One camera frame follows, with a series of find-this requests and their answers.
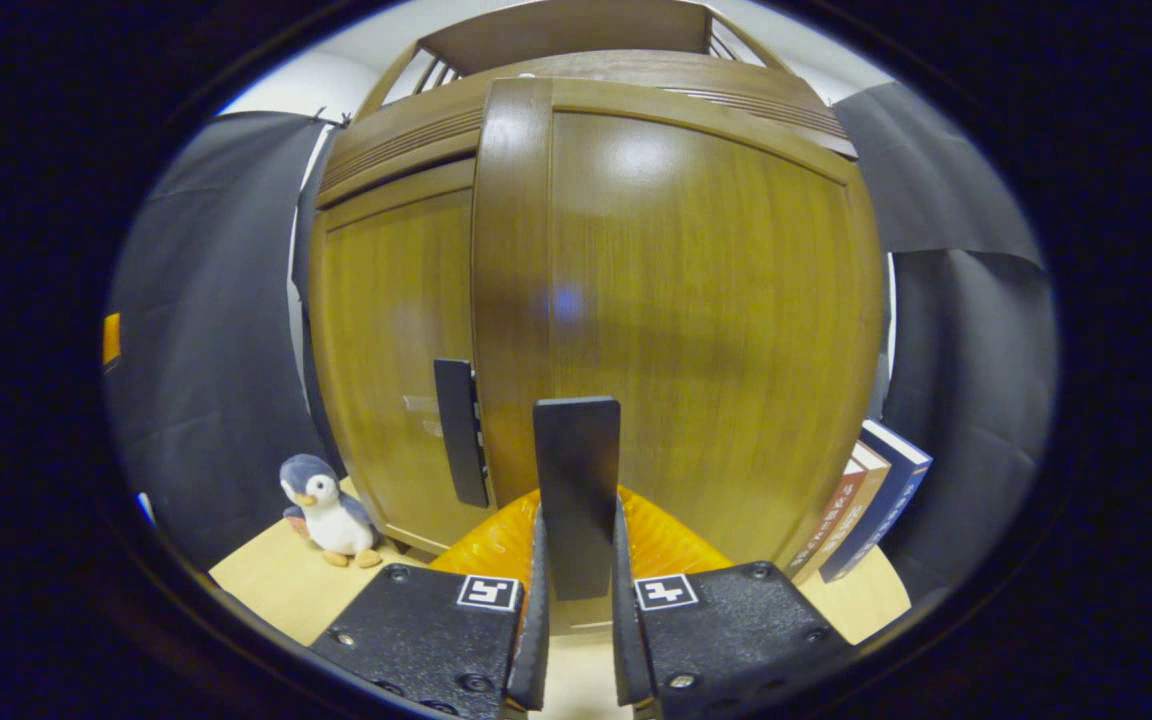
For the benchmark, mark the dark blue book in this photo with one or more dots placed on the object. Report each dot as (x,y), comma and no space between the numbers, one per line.
(886,500)

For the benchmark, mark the red-brown book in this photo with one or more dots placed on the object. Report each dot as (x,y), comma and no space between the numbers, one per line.
(821,530)

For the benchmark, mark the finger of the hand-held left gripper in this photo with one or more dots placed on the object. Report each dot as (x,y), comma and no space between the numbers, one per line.
(111,340)

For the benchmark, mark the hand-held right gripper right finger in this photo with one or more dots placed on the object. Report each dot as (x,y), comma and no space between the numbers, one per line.
(736,630)

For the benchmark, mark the wooden double-door shoe cabinet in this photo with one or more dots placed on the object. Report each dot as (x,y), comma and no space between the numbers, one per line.
(406,130)

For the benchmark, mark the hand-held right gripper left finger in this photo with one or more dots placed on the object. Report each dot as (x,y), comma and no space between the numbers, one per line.
(416,630)

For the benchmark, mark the black backdrop cloth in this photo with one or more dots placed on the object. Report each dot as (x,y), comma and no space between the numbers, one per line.
(206,350)

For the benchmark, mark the wooden cabinet drawer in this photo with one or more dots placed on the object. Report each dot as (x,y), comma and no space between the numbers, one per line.
(416,130)

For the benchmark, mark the penguin plush toy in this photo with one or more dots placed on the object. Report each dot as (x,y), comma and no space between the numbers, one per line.
(331,510)

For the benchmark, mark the wooden shoe cabinet door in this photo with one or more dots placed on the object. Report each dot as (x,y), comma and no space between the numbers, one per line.
(696,300)
(386,330)

